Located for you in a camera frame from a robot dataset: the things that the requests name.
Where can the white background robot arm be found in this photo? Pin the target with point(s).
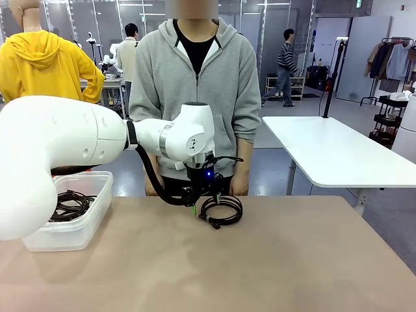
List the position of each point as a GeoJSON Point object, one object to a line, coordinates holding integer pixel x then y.
{"type": "Point", "coordinates": [110, 58]}

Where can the person's left hand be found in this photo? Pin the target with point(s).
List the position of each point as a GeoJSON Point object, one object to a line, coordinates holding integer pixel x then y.
{"type": "Point", "coordinates": [240, 185]}

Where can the mannequin in yellow hoodie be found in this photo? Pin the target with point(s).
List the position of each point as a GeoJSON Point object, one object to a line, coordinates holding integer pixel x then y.
{"type": "Point", "coordinates": [42, 65]}

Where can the person's left forearm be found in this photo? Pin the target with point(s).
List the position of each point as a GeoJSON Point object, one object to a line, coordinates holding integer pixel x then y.
{"type": "Point", "coordinates": [244, 156]}

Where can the clothes rack with garments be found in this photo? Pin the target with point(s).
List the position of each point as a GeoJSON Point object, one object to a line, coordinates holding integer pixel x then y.
{"type": "Point", "coordinates": [393, 60]}

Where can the black utility cart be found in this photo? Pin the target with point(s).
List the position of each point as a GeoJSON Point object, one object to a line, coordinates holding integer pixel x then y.
{"type": "Point", "coordinates": [390, 117]}

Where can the person's right forearm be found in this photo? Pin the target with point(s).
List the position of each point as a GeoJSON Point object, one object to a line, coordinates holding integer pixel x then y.
{"type": "Point", "coordinates": [150, 165]}

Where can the black tripod stand pole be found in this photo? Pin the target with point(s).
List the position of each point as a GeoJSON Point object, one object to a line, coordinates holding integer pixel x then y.
{"type": "Point", "coordinates": [333, 74]}

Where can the bystander in beige shirt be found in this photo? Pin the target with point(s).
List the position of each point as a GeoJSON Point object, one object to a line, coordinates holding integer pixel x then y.
{"type": "Point", "coordinates": [128, 58]}

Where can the black bags pile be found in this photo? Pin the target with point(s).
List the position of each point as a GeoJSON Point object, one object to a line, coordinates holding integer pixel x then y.
{"type": "Point", "coordinates": [318, 78]}

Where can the white table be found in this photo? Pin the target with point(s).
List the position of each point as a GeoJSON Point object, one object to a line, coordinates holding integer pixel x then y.
{"type": "Point", "coordinates": [331, 152]}

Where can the person in grey hoodie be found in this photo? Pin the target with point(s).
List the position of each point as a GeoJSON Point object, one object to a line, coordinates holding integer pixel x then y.
{"type": "Point", "coordinates": [227, 81]}

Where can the bystander in striped sweater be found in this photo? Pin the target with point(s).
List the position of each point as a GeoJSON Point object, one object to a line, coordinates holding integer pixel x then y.
{"type": "Point", "coordinates": [286, 61]}

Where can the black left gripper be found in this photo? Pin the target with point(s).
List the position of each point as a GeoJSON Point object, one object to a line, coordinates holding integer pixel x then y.
{"type": "Point", "coordinates": [203, 178]}

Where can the person's right hand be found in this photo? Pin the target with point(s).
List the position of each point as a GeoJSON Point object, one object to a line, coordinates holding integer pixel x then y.
{"type": "Point", "coordinates": [151, 190]}

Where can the wooden shoe rack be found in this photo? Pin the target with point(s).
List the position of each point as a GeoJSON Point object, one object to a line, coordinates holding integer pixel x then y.
{"type": "Point", "coordinates": [300, 87]}

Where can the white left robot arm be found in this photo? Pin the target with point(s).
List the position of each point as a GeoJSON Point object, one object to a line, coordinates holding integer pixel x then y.
{"type": "Point", "coordinates": [48, 162]}

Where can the clear plastic storage container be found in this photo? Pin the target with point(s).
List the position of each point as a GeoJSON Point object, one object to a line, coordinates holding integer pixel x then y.
{"type": "Point", "coordinates": [78, 234]}

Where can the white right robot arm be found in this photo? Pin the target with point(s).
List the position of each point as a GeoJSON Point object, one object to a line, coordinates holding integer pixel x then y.
{"type": "Point", "coordinates": [406, 130]}

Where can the grey background workbench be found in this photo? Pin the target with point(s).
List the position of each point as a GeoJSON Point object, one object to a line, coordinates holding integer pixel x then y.
{"type": "Point", "coordinates": [112, 86]}

